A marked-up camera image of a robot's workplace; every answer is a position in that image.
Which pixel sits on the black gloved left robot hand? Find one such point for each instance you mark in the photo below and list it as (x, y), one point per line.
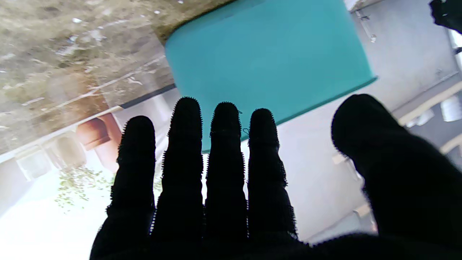
(449, 12)

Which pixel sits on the teal plastic basket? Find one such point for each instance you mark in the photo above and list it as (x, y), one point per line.
(267, 61)

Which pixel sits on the beige flower vase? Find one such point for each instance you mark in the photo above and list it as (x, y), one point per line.
(70, 151)

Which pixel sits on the wooden wall shelf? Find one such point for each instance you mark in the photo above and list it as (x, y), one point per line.
(429, 103)

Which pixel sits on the small round terracotta pot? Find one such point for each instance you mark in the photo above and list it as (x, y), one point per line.
(92, 131)

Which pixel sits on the black cooktop strip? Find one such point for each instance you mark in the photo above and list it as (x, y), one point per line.
(148, 96)

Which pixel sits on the tall terracotta flower vase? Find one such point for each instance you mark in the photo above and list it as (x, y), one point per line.
(110, 144)

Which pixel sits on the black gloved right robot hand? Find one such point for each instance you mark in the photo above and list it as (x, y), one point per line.
(223, 216)

